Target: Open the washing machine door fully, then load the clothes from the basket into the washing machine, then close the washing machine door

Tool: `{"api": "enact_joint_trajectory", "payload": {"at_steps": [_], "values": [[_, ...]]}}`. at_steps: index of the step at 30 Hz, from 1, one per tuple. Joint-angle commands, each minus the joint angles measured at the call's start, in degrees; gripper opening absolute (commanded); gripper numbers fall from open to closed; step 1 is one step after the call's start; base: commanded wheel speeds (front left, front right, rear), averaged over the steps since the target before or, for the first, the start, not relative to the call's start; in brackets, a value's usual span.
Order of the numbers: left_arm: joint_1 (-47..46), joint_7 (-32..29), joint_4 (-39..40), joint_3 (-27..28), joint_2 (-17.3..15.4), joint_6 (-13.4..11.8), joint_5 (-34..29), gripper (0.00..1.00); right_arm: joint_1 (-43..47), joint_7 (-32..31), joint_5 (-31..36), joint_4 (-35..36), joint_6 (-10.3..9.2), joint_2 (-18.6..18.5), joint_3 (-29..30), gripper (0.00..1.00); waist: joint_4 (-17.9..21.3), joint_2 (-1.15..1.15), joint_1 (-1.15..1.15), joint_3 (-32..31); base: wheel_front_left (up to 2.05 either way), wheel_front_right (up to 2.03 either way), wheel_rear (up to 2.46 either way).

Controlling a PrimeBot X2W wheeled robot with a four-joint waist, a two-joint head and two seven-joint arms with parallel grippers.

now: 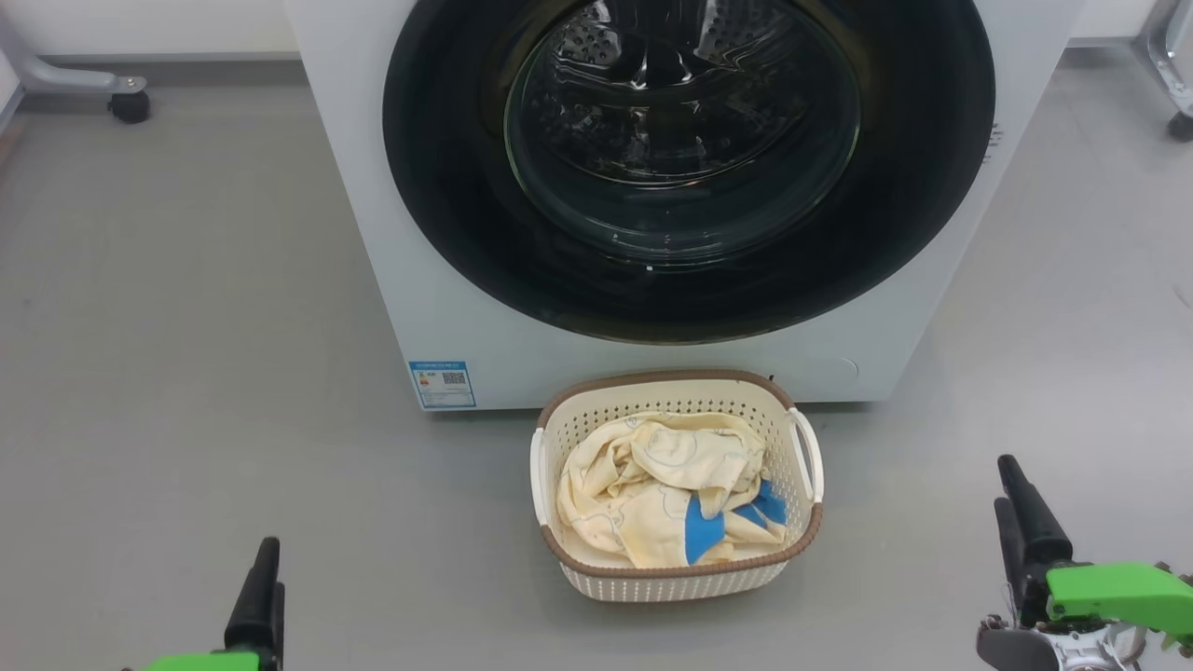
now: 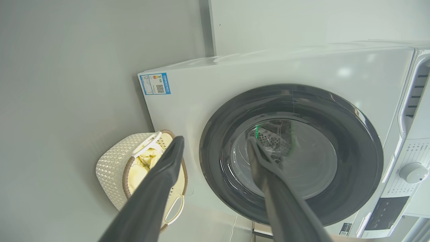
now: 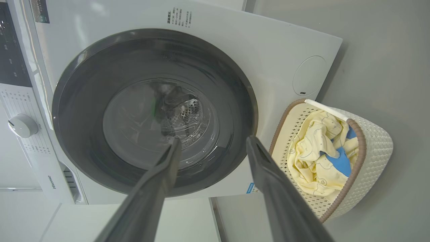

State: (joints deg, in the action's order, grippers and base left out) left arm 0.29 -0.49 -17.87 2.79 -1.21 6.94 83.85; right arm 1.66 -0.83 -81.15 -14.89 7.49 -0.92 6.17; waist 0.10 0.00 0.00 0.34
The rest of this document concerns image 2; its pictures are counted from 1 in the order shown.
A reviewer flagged cream printed garment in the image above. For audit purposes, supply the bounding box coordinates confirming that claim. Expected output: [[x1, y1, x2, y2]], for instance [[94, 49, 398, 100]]
[[129, 145, 168, 196]]

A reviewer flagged cream perforated laundry basket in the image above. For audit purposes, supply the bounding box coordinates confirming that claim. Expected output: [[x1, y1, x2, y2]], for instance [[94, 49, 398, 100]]
[[95, 129, 188, 234]]

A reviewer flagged white control knob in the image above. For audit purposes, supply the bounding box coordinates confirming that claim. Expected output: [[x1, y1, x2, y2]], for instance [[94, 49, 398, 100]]
[[399, 162, 429, 184]]

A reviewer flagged washing machine door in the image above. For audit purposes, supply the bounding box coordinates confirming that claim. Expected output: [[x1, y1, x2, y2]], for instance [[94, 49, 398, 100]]
[[199, 83, 384, 226]]

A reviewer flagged thin white cord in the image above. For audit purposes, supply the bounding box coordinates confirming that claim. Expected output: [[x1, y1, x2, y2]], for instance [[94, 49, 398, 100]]
[[229, 215, 238, 242]]

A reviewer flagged white washing machine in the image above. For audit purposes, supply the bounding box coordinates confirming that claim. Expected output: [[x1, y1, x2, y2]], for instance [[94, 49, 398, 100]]
[[138, 40, 430, 242]]

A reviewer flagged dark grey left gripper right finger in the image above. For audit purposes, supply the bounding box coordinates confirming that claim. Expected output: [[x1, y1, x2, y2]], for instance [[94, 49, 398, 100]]
[[247, 137, 333, 242]]

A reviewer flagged blue energy label sticker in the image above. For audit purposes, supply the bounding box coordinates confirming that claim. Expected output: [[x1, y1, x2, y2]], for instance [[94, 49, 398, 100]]
[[139, 73, 171, 95]]

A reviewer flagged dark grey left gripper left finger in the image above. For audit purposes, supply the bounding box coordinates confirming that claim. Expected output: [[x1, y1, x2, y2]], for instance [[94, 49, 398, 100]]
[[97, 136, 185, 242]]

